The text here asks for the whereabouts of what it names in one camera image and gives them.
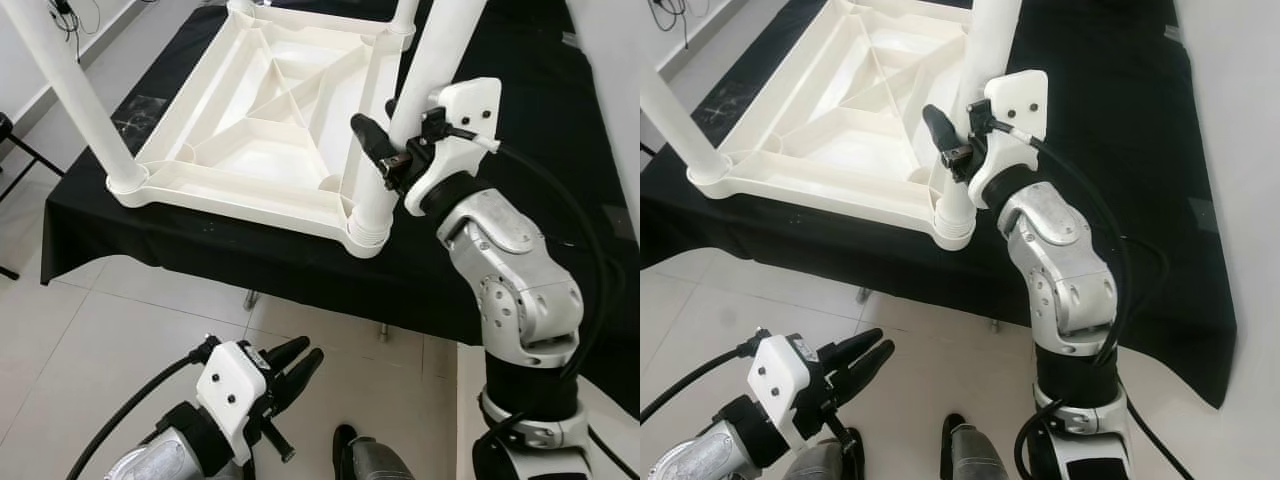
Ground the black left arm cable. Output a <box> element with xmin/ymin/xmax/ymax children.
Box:
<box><xmin>65</xmin><ymin>335</ymin><xmax>221</xmax><ymax>480</ymax></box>
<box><xmin>640</xmin><ymin>330</ymin><xmax>771</xmax><ymax>426</ymax></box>

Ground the white plastic table leg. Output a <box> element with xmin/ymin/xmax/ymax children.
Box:
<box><xmin>935</xmin><ymin>0</ymin><xmax>1023</xmax><ymax>246</ymax></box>
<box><xmin>640</xmin><ymin>60</ymin><xmax>734</xmax><ymax>186</ymax></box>
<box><xmin>348</xmin><ymin>0</ymin><xmax>488</xmax><ymax>251</ymax></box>
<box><xmin>0</xmin><ymin>0</ymin><xmax>149</xmax><ymax>196</ymax></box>
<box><xmin>385</xmin><ymin>0</ymin><xmax>421</xmax><ymax>39</ymax></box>

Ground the grey black robot left foot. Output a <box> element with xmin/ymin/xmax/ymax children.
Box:
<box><xmin>800</xmin><ymin>430</ymin><xmax>863</xmax><ymax>480</ymax></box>

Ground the black tablecloth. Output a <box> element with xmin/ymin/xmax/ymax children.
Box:
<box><xmin>640</xmin><ymin>0</ymin><xmax>1238</xmax><ymax>409</ymax></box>
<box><xmin>40</xmin><ymin>0</ymin><xmax>641</xmax><ymax>416</ymax></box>

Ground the black wall power cable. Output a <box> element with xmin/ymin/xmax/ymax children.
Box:
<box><xmin>50</xmin><ymin>0</ymin><xmax>101</xmax><ymax>36</ymax></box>
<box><xmin>650</xmin><ymin>0</ymin><xmax>701</xmax><ymax>46</ymax></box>

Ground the cross-shaped clear tape patch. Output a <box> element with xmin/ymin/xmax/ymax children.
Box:
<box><xmin>700</xmin><ymin>85</ymin><xmax>751</xmax><ymax>131</ymax></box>
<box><xmin>112</xmin><ymin>95</ymin><xmax>166</xmax><ymax>136</ymax></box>

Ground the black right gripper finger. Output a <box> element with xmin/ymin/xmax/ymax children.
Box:
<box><xmin>920</xmin><ymin>103</ymin><xmax>961</xmax><ymax>161</ymax></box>
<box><xmin>350</xmin><ymin>113</ymin><xmax>396</xmax><ymax>171</ymax></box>

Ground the grey black robot right foot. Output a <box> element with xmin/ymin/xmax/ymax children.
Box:
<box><xmin>940</xmin><ymin>413</ymin><xmax>1011</xmax><ymax>480</ymax></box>
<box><xmin>333</xmin><ymin>425</ymin><xmax>416</xmax><ymax>480</ymax></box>

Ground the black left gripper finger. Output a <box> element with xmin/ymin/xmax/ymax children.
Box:
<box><xmin>275</xmin><ymin>350</ymin><xmax>326</xmax><ymax>411</ymax></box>
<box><xmin>820</xmin><ymin>329</ymin><xmax>884</xmax><ymax>367</ymax></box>
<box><xmin>262</xmin><ymin>337</ymin><xmax>311</xmax><ymax>376</ymax></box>
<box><xmin>832</xmin><ymin>342</ymin><xmax>896</xmax><ymax>401</ymax></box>

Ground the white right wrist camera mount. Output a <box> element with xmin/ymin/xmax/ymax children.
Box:
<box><xmin>968</xmin><ymin>70</ymin><xmax>1051</xmax><ymax>209</ymax></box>
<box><xmin>403</xmin><ymin>77</ymin><xmax>503</xmax><ymax>216</ymax></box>

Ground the black folding chair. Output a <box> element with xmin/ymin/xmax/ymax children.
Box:
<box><xmin>0</xmin><ymin>112</ymin><xmax>63</xmax><ymax>281</ymax></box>

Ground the grey black robot foot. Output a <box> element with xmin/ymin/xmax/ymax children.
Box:
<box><xmin>940</xmin><ymin>413</ymin><xmax>1011</xmax><ymax>480</ymax></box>
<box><xmin>333</xmin><ymin>425</ymin><xmax>416</xmax><ymax>480</ymax></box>
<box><xmin>800</xmin><ymin>430</ymin><xmax>863</xmax><ymax>480</ymax></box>

